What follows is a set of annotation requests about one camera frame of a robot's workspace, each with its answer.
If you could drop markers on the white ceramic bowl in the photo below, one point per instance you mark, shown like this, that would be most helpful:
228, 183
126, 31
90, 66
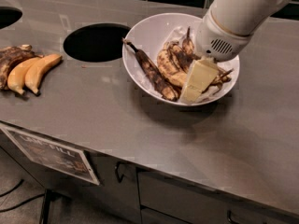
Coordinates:
150, 35

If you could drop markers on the dark brown banana right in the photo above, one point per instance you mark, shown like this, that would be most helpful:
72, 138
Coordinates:
223, 76

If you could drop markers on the yellow banana on counter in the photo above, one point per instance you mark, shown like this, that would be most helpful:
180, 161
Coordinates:
36, 72

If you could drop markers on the yellow banana beside brown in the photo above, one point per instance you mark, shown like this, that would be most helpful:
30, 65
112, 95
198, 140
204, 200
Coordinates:
16, 78

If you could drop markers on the black cabinet door handle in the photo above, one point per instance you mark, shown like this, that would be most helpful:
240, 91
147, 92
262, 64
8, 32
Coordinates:
119, 176

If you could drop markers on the black metal leg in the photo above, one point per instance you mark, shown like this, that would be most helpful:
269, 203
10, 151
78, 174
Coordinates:
44, 215

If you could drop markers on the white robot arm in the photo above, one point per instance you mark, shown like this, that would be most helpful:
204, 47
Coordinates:
243, 17

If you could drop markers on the dark spotted banana left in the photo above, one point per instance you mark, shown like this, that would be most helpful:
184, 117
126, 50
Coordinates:
153, 74

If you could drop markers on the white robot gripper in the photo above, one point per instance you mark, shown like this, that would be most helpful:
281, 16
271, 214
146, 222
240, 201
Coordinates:
215, 39

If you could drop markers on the landfill label sign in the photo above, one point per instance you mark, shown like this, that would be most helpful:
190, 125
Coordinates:
52, 154

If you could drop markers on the white paper towel liner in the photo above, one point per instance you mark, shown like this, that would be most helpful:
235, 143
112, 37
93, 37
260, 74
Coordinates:
179, 75

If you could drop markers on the yellow spotted banana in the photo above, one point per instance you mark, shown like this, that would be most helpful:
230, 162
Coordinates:
169, 67

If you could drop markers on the brown spotted banana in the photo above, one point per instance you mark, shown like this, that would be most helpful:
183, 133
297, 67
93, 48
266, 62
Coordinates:
176, 48

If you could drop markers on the dark brown counter banana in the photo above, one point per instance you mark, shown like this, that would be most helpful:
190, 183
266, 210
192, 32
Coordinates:
9, 58

